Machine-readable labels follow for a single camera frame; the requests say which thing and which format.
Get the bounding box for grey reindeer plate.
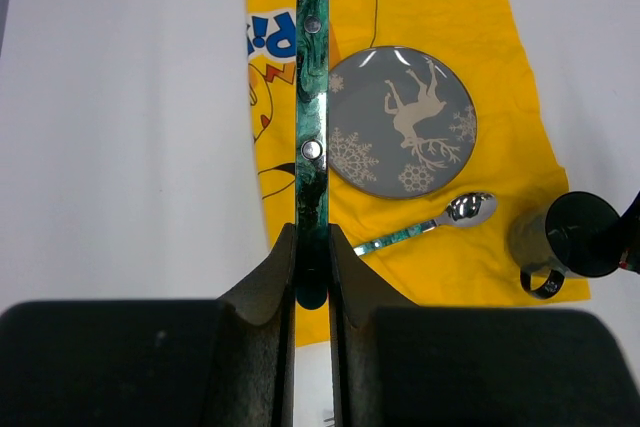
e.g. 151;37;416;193
327;46;477;200

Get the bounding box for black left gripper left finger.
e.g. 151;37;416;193
1;225;295;426

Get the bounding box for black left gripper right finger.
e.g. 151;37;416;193
329;226;639;426

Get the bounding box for knife with green handle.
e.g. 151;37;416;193
294;0;330;310

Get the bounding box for dark green mug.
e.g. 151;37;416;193
507;191;621;300

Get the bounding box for yellow Pikachu cloth placemat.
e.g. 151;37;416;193
242;0;592;348

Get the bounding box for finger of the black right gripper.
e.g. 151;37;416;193
618;194;640;270

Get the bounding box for spoon with green handle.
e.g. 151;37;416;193
353;192;498;257

